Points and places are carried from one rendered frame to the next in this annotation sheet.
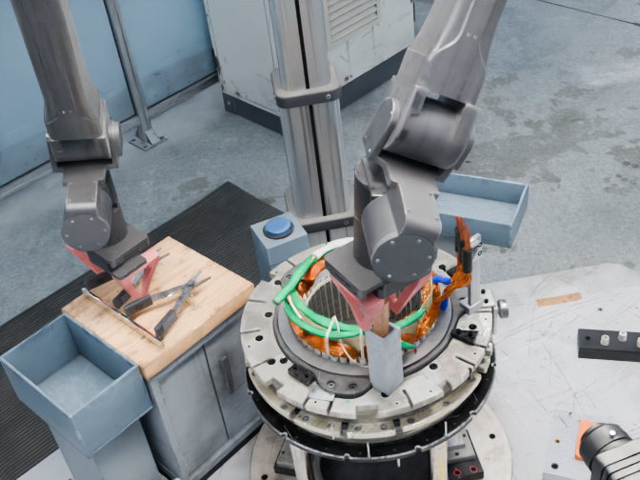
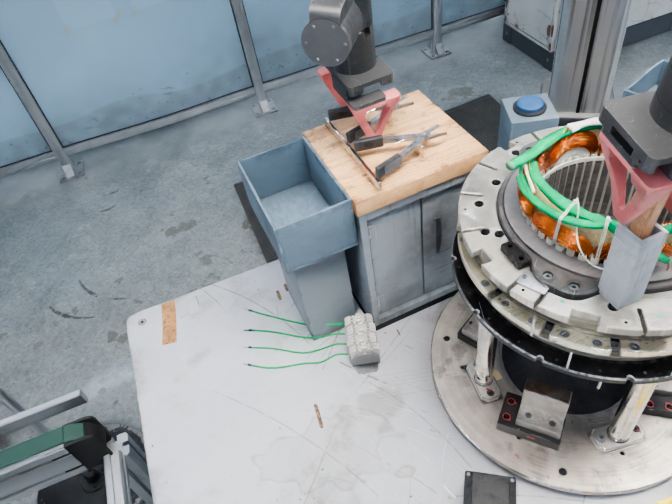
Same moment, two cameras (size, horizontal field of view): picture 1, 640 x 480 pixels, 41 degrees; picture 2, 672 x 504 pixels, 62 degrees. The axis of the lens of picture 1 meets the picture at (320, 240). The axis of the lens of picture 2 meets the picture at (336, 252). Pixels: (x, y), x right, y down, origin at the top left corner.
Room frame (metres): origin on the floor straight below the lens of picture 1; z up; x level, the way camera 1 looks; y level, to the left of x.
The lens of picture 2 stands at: (0.28, 0.03, 1.54)
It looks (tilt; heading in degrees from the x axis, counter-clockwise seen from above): 46 degrees down; 27
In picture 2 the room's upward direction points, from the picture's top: 11 degrees counter-clockwise
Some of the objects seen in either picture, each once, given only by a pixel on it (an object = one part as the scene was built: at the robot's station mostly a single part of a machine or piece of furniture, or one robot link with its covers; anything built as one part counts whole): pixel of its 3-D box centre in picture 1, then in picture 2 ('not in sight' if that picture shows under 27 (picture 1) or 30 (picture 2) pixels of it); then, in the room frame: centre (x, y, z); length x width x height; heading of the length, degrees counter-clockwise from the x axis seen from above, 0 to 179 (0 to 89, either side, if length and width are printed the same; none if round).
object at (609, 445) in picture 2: not in sight; (617, 435); (0.68, -0.11, 0.81); 0.07 x 0.03 x 0.01; 123
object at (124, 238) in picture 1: (103, 223); (353, 50); (0.92, 0.28, 1.19); 0.10 x 0.07 x 0.07; 43
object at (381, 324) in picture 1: (381, 318); (647, 213); (0.67, -0.05, 1.20); 0.02 x 0.02 x 0.06
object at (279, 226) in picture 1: (277, 226); (530, 103); (1.07, 0.06, 1.04); 0.04 x 0.04 x 0.01
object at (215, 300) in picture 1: (158, 302); (390, 147); (0.91, 0.24, 1.05); 0.20 x 0.19 x 0.02; 133
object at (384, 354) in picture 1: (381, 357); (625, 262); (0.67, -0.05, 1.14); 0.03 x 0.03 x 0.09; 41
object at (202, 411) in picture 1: (180, 370); (396, 219); (0.91, 0.24, 0.91); 0.19 x 0.19 x 0.26; 43
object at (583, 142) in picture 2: (323, 270); (573, 148); (0.85, 0.00, 1.12); 0.06 x 0.02 x 0.04; 131
